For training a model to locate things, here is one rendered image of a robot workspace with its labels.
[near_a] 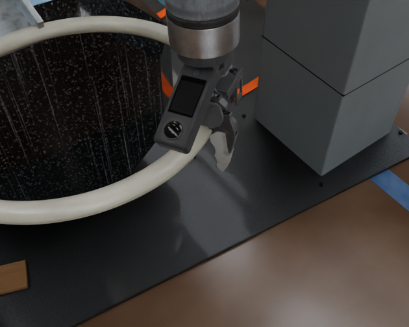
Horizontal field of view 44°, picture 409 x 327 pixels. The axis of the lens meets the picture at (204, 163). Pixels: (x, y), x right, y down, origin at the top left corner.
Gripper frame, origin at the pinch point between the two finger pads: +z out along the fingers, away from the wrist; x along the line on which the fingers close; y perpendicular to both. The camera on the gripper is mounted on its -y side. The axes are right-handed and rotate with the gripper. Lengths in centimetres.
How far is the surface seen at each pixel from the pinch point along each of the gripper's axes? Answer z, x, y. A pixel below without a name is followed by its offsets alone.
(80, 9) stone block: 6, 53, 44
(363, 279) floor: 92, -31, 51
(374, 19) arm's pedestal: 20, -14, 88
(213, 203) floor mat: 86, 26, 59
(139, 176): -8.5, 3.3, -12.7
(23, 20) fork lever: -7.0, 44.9, 17.1
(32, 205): -8.3, 13.5, -21.7
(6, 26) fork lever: -7.0, 46.6, 14.1
